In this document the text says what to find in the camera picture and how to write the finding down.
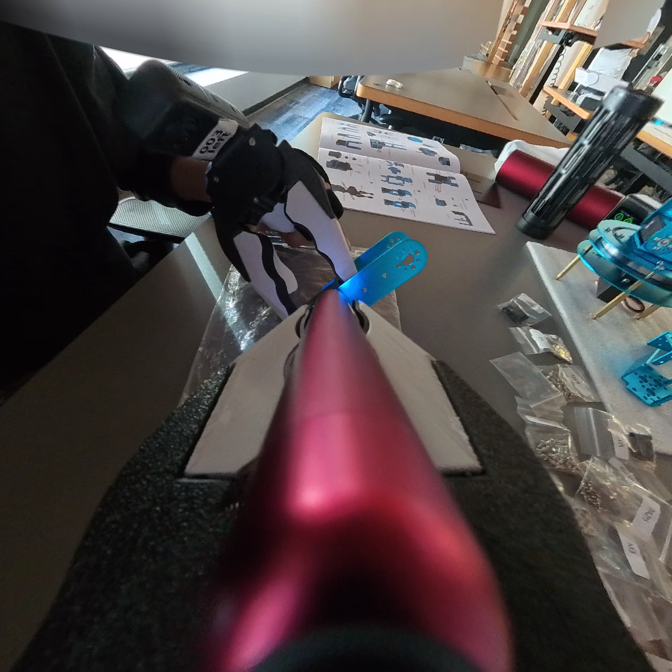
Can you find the red electric screwdriver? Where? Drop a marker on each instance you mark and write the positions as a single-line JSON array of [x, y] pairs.
[[357, 525]]

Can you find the large clear plastic bag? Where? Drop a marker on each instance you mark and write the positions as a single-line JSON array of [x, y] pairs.
[[241, 315]]

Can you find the person's left hand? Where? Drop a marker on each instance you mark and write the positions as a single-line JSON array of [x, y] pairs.
[[189, 178]]

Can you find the black device green display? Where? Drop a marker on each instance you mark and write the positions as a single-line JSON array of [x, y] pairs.
[[632, 212]]

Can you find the black office chair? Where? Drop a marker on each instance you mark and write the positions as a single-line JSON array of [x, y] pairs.
[[357, 89]]

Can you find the grey desk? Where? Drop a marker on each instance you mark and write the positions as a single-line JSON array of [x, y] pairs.
[[462, 273]]

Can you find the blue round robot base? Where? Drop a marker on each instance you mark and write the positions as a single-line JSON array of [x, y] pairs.
[[630, 252]]

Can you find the red cylindrical case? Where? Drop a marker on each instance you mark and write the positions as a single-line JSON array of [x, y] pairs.
[[530, 176]]

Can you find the white foam sheet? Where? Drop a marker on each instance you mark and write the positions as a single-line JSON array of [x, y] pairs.
[[577, 325]]

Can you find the small blue bracket part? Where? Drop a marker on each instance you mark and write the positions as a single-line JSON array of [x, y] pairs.
[[648, 367]]

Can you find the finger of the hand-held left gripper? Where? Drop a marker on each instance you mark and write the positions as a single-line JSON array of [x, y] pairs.
[[257, 262], [325, 231]]

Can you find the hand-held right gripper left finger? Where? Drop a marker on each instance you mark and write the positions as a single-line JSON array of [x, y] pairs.
[[236, 420]]

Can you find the black patterned cylinder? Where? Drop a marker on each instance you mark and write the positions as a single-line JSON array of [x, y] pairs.
[[588, 162]]

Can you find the long wooden table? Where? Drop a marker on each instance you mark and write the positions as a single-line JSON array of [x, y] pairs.
[[456, 99]]

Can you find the wooden shelving unit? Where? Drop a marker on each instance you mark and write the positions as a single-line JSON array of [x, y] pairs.
[[569, 26]]

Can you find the open instruction manual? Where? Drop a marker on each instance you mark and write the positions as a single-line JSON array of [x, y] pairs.
[[399, 178]]

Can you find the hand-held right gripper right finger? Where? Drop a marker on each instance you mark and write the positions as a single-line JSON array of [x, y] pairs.
[[430, 409]]

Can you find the blue metal servo bracket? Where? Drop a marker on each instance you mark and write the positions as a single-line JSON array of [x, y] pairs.
[[388, 267]]

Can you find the person's left forearm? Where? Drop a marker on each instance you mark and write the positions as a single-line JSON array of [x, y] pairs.
[[78, 157]]

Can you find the pile of small screw bags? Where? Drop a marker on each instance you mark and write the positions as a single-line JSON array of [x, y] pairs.
[[588, 472]]

